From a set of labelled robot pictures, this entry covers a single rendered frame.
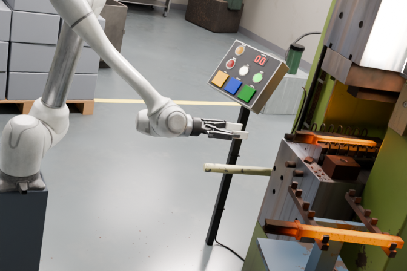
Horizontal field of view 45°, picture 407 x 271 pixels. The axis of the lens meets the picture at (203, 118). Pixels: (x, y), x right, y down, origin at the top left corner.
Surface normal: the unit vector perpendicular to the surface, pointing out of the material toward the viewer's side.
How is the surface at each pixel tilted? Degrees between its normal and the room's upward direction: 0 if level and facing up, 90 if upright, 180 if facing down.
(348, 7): 90
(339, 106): 90
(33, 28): 90
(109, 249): 0
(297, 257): 0
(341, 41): 90
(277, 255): 0
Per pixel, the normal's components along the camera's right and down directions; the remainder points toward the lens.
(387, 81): 0.25, 0.41
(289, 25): -0.87, 0.00
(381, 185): -0.94, -0.10
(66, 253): 0.22, -0.91
